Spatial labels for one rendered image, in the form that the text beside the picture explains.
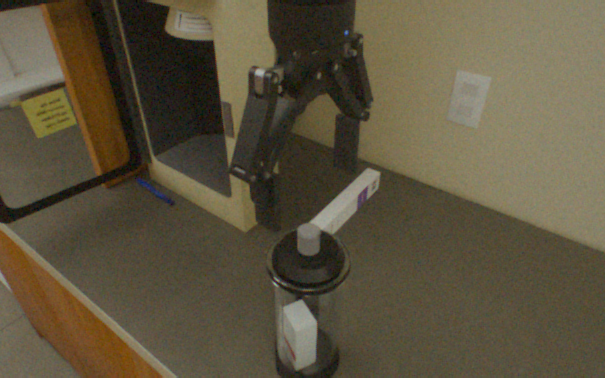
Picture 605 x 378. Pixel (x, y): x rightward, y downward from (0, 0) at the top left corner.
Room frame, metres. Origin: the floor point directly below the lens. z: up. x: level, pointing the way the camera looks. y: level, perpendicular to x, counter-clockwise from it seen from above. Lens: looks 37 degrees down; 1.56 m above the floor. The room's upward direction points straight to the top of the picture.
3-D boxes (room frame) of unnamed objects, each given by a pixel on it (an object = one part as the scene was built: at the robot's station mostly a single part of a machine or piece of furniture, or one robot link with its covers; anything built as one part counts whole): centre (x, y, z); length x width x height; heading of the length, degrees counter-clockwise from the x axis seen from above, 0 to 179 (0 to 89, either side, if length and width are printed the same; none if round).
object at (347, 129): (0.45, -0.05, 1.30); 0.03 x 0.01 x 0.07; 50
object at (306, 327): (0.39, -0.01, 1.06); 0.11 x 0.11 x 0.21
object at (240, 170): (0.33, 0.04, 1.32); 0.03 x 0.01 x 0.05; 140
